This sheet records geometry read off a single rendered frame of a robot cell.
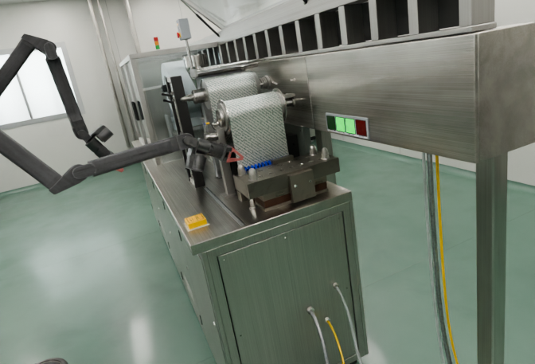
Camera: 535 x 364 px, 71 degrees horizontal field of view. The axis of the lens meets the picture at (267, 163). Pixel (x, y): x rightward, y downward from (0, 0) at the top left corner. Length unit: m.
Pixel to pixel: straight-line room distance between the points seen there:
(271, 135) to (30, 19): 5.88
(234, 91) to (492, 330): 1.33
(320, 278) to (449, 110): 0.87
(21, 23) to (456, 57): 6.64
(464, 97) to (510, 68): 0.13
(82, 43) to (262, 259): 5.99
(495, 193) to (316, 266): 0.71
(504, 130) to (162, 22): 6.50
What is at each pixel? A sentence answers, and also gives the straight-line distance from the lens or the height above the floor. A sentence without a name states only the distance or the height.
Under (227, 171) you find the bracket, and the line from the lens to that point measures 1.63.
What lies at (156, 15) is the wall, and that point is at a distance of 7.16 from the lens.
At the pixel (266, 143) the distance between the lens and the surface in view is 1.58.
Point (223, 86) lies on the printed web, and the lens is 1.75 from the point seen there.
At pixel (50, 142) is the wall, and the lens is 7.11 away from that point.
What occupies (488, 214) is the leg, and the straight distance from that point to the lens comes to 1.26.
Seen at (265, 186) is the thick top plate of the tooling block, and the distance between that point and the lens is 1.40.
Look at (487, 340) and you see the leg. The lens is 1.51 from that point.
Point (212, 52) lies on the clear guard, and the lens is 2.57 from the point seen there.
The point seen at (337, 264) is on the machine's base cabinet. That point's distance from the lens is 1.61.
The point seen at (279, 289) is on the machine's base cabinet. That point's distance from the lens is 1.52.
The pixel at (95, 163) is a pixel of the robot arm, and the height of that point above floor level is 1.21.
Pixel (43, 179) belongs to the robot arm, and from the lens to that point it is 1.39.
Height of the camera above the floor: 1.47
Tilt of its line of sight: 16 degrees down
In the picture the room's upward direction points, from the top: 10 degrees counter-clockwise
